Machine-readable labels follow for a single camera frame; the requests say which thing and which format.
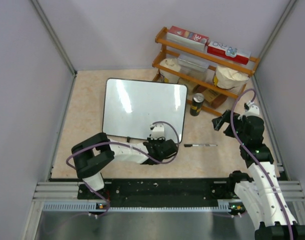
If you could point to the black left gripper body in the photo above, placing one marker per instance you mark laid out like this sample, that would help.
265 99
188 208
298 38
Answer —
153 142

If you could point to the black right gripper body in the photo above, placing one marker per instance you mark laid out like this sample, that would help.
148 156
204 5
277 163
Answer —
238 125

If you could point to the black white marker pen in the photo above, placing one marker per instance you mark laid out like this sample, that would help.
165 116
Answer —
200 145

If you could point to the white whiteboard black frame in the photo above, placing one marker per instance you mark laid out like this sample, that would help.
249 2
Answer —
131 106

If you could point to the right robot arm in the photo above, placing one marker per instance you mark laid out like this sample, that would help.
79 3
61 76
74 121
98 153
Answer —
259 190

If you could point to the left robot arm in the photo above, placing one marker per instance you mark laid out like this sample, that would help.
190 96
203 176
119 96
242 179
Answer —
96 152

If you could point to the brown scouring pad pack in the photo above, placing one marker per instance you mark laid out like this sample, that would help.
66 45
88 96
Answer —
211 97

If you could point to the black yellow drink can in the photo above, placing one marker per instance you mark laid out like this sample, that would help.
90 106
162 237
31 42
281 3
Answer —
196 104

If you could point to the orange wooden shelf rack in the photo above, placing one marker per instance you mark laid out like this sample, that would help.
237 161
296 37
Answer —
203 79

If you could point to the white paper bag right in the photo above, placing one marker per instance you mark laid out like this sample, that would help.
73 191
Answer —
228 78

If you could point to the clear plastic box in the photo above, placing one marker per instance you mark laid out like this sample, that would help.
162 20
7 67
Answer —
192 65

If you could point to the red white box right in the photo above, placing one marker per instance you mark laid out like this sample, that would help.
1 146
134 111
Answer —
234 54

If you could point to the red white box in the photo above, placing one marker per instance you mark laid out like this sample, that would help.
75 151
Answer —
187 38
234 54

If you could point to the red white box left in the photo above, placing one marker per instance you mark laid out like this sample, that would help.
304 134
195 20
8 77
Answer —
187 38

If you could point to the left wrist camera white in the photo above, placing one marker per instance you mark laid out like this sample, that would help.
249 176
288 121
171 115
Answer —
157 132

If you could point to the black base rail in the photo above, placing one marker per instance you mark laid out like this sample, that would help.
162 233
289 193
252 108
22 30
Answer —
168 192

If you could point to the grey cable duct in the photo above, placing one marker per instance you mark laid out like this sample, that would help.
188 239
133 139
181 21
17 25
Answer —
65 206

